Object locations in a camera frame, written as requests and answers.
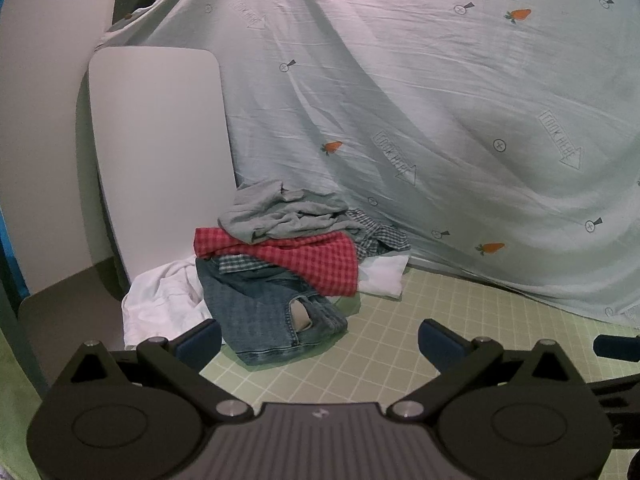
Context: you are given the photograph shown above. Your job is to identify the grey zip hoodie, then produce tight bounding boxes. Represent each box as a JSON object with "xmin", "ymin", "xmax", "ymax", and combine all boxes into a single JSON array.
[{"xmin": 218, "ymin": 180, "xmax": 363, "ymax": 245}]

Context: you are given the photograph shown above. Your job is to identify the white garment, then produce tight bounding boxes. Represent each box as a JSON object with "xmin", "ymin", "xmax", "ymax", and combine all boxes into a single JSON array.
[{"xmin": 122, "ymin": 256, "xmax": 212, "ymax": 350}]

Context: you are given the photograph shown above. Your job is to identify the green grid cutting mat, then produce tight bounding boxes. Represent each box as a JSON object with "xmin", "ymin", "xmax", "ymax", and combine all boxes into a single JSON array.
[{"xmin": 199, "ymin": 263, "xmax": 640, "ymax": 480}]

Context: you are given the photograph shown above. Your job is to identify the blue denim jeans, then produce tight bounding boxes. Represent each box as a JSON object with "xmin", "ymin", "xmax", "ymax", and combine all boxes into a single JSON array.
[{"xmin": 195, "ymin": 258, "xmax": 348, "ymax": 366}]

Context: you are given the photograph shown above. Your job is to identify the white folded cloth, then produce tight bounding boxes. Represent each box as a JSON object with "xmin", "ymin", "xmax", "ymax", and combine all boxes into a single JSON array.
[{"xmin": 358, "ymin": 252, "xmax": 410, "ymax": 299}]

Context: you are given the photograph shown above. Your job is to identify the green plaid shirt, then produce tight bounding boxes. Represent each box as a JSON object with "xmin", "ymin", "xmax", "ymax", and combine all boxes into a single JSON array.
[{"xmin": 346, "ymin": 208, "xmax": 411, "ymax": 261}]

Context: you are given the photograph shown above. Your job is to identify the green cloth at edge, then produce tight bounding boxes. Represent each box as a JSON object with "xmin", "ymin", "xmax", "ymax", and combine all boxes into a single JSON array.
[{"xmin": 0, "ymin": 335, "xmax": 40, "ymax": 480}]

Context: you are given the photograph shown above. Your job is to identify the red checked garment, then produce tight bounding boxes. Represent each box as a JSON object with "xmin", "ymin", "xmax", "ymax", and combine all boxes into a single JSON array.
[{"xmin": 193, "ymin": 228, "xmax": 359, "ymax": 297}]

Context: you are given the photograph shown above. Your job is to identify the white rounded board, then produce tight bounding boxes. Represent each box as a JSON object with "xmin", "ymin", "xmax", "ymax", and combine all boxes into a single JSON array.
[{"xmin": 88, "ymin": 47, "xmax": 236, "ymax": 280}]

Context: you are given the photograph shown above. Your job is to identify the light green carrot print sheet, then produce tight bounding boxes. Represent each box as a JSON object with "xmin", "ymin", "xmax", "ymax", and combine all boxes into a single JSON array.
[{"xmin": 102, "ymin": 0, "xmax": 639, "ymax": 326}]

